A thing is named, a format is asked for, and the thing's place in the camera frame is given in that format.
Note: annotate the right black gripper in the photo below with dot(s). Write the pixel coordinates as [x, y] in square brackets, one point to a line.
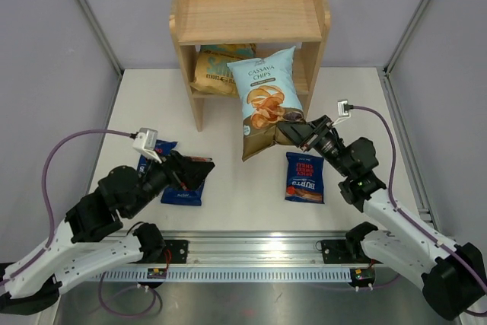
[300, 133]

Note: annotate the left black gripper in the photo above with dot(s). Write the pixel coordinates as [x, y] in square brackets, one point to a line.
[183, 171]

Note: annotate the light blue cassava chips bag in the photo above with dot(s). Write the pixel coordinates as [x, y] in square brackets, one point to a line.
[268, 96]

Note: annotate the yellow kettle chips bag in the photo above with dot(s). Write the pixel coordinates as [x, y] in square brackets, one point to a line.
[212, 75]

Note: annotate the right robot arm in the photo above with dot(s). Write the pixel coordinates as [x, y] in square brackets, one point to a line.
[450, 276]

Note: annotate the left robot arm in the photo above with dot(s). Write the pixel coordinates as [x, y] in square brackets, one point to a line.
[77, 251]

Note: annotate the wooden two-tier shelf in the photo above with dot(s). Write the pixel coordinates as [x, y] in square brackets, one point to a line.
[267, 23]

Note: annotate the blue Burts bag centre left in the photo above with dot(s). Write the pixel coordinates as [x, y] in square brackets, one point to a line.
[182, 198]

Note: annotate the blue Burts bag right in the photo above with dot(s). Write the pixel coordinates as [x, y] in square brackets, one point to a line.
[304, 178]

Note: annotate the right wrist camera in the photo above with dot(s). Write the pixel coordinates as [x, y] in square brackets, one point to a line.
[344, 109]

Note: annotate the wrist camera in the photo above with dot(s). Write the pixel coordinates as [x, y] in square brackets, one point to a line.
[344, 109]
[144, 143]

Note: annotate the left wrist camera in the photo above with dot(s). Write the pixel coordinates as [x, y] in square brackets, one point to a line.
[144, 143]

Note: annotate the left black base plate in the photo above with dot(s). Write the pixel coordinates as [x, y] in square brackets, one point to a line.
[176, 251]

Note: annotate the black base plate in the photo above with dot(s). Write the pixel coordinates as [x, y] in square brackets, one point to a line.
[176, 251]
[335, 251]

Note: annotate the aluminium mounting rail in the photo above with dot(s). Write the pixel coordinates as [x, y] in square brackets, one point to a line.
[253, 248]

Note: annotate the white slotted cable duct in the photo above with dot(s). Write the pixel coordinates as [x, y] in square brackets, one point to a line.
[232, 275]

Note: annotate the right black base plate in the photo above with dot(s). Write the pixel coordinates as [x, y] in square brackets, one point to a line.
[335, 251]

